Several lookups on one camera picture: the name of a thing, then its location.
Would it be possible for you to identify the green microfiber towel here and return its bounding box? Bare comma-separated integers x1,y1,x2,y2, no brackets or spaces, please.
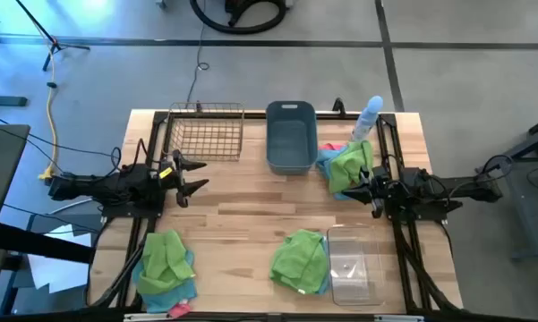
328,140,375,195
269,229,329,295
136,229,197,296

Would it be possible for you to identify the black clamp hook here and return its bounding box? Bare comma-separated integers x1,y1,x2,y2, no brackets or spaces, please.
331,97,348,118

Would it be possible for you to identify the clear plastic bin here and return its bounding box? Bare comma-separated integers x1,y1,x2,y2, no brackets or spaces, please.
326,225,386,308

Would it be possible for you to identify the black floor bar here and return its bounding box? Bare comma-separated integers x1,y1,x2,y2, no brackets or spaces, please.
0,95,29,107

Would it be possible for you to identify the thin black floor cable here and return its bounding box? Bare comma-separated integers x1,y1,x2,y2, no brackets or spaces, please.
185,0,210,106

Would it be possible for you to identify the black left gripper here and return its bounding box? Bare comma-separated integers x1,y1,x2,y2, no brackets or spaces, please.
148,149,210,208

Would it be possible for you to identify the silver rail bracket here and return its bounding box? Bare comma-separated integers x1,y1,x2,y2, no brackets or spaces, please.
373,314,426,322
124,312,171,322

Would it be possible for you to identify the yellow extension cable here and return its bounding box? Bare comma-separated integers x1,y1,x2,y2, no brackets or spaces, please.
38,20,62,182

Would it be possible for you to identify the metal wire basket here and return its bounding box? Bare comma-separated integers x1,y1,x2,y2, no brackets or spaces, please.
163,101,246,163

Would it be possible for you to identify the black tripod stand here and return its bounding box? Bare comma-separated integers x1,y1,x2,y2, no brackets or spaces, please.
13,0,91,72

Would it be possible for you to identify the black desk beam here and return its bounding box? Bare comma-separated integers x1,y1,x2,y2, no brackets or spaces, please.
0,222,95,265

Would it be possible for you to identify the black vacuum hose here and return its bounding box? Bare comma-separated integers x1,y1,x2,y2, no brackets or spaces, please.
189,0,288,36

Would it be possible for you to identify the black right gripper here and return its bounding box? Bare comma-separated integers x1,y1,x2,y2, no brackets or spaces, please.
341,165,402,219

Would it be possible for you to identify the dark grey desk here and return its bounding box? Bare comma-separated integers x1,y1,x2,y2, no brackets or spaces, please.
0,123,31,251

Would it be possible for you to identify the black aluminium table frame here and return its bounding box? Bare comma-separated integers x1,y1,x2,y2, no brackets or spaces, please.
87,109,465,322

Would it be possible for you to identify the grey metal cart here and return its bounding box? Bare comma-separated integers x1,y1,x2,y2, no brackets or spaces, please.
474,111,538,263

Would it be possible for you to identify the blue-grey plastic bin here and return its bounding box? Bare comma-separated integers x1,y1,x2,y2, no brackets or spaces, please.
265,100,320,176

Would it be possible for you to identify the blue microfiber towel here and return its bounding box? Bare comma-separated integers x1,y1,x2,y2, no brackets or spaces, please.
132,250,199,314
315,236,331,295
315,145,354,201

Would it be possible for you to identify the light blue spray bottle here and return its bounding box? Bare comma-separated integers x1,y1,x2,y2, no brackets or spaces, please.
349,95,385,143

